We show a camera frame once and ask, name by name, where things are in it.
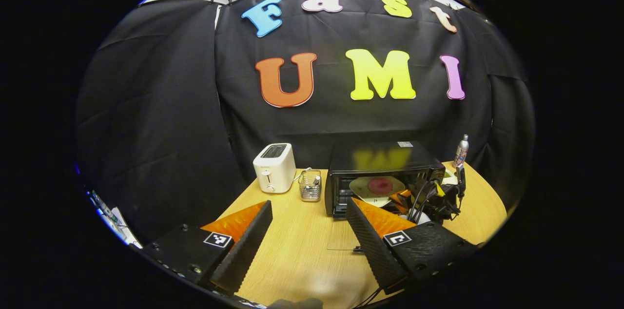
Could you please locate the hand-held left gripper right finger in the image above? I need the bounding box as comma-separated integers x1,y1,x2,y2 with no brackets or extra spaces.
345,197,481,295

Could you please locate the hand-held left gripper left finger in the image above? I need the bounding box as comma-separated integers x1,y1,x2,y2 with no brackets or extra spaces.
141,200,273,294

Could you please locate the pink round food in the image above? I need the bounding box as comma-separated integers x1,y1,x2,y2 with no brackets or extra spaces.
367,177,394,196

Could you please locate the cream plate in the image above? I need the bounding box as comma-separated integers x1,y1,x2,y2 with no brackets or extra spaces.
349,176,406,208

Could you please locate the black electric oven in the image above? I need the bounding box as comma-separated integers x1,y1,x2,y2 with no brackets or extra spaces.
324,141,447,254

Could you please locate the silver spray bottle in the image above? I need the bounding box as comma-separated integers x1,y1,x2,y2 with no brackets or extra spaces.
453,135,469,169

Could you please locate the white toaster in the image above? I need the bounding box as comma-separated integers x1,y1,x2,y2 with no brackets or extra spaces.
253,143,297,194

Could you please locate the wire mesh basket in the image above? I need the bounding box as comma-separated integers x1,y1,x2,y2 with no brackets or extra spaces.
298,169,323,202

